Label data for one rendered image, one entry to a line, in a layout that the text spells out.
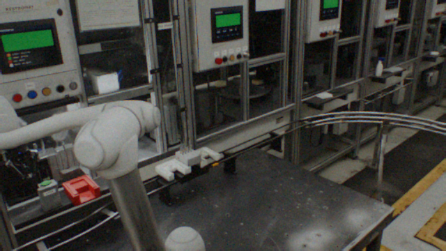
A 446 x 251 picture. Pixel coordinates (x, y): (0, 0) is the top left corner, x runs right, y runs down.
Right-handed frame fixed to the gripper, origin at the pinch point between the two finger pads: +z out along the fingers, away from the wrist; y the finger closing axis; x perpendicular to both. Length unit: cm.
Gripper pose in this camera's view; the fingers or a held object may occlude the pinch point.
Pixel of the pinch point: (33, 181)
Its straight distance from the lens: 172.9
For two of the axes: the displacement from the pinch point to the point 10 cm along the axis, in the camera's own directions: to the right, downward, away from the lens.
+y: -7.7, 4.1, -4.9
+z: 0.9, 8.3, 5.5
